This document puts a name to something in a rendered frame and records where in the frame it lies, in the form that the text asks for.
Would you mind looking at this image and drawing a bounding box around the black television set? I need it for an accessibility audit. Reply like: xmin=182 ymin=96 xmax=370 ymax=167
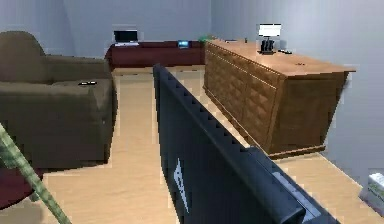
xmin=152 ymin=63 xmax=341 ymax=224

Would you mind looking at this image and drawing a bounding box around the green house plant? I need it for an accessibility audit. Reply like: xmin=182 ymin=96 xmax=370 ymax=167
xmin=0 ymin=123 xmax=73 ymax=224

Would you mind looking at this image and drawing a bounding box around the brown sofa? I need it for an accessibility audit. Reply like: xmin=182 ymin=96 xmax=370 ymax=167
xmin=0 ymin=30 xmax=119 ymax=170

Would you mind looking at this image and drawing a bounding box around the white shade table lamp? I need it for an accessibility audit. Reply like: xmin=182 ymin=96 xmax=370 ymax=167
xmin=257 ymin=23 xmax=282 ymax=55

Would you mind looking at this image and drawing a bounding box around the small green plant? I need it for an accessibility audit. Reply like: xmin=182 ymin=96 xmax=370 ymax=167
xmin=198 ymin=34 xmax=216 ymax=44

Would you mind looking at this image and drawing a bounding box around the white green box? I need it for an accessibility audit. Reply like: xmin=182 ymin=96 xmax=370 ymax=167
xmin=359 ymin=172 xmax=384 ymax=218

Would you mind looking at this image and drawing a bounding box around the dark red low table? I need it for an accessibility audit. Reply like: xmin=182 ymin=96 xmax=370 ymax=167
xmin=105 ymin=40 xmax=206 ymax=71

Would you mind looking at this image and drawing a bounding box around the brown wooden chest of drawers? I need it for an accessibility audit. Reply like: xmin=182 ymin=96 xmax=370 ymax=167
xmin=203 ymin=39 xmax=357 ymax=160

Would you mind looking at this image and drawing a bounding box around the dark red round table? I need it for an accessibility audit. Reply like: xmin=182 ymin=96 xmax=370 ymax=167
xmin=0 ymin=166 xmax=44 ymax=211

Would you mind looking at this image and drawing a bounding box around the white laptop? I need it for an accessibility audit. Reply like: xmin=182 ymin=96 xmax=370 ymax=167
xmin=113 ymin=29 xmax=140 ymax=47

